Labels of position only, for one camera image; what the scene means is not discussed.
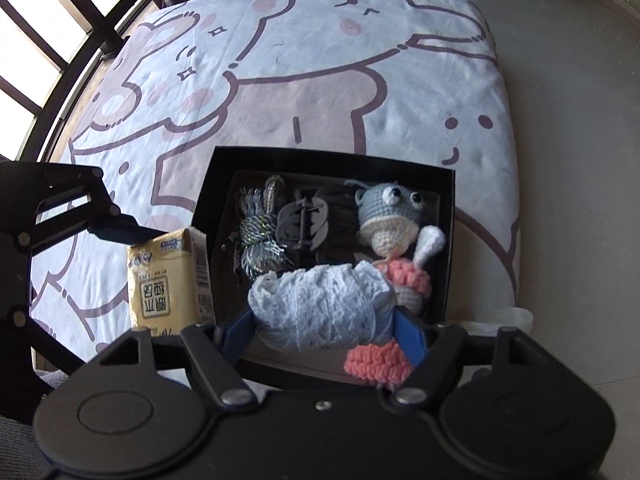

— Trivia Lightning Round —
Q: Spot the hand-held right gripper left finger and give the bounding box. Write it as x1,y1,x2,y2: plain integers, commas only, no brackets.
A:
95,307,258,406

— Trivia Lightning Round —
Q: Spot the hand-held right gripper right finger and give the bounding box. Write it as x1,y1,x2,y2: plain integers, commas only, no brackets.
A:
394,306,557,405

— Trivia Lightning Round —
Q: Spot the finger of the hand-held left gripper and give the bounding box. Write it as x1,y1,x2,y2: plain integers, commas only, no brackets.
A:
0,304,95,377
0,161,170,257

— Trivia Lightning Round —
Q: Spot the pink crochet bunny doll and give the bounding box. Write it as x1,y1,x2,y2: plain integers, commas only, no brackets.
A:
344,226,447,388

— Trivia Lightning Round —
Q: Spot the light blue yarn ball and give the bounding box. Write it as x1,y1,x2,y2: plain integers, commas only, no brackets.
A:
248,262,397,352

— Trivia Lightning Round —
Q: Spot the silver twine bundle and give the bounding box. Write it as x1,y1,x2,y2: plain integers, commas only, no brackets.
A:
235,175,297,278

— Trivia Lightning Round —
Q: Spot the black cardboard box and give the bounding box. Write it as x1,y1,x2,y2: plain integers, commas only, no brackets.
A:
191,146,457,391

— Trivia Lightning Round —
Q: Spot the black hair claw clip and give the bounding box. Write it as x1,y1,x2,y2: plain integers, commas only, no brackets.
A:
276,184,362,267

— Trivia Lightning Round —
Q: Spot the grey crochet bug toy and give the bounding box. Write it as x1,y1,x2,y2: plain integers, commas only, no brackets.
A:
345,180,427,257

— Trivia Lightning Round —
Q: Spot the grey cloth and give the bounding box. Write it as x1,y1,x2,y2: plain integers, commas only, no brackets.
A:
0,369,68,480

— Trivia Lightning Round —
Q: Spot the white plastic bag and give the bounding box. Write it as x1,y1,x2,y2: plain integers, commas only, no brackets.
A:
462,306,535,342

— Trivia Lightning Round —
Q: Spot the dark window railing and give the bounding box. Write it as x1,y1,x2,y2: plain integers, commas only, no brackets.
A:
0,0,153,163

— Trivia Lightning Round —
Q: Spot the printed cartoon blanket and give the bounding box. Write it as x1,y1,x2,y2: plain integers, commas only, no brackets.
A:
30,0,521,368

